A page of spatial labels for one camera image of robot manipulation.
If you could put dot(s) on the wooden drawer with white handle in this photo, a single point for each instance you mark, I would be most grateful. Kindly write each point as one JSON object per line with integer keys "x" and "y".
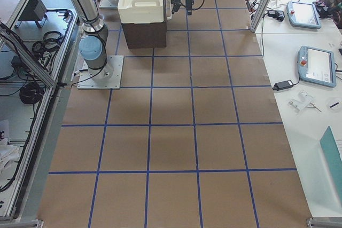
{"x": 168, "y": 10}

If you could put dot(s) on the white plastic tray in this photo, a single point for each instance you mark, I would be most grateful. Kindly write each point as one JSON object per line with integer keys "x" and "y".
{"x": 141, "y": 11}

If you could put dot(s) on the dark brown wooden cabinet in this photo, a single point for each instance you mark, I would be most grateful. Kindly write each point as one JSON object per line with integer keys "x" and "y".
{"x": 145, "y": 35}

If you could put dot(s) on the blue teach pendant far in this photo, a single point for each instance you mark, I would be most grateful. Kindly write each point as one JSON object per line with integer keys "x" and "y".
{"x": 303, "y": 15}

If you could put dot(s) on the blue teach pendant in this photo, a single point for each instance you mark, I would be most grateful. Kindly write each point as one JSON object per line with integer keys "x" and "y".
{"x": 317, "y": 66}
{"x": 303, "y": 15}

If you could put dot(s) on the black power adapter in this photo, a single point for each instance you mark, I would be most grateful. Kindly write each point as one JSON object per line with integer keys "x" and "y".
{"x": 283, "y": 85}

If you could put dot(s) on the blue teach pendant near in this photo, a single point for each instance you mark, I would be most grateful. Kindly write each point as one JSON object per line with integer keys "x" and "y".
{"x": 317, "y": 66}

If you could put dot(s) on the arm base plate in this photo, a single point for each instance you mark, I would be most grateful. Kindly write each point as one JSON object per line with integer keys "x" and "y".
{"x": 108, "y": 78}
{"x": 108, "y": 4}

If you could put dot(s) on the aluminium frame post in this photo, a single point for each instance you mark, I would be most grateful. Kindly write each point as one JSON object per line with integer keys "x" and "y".
{"x": 263, "y": 1}

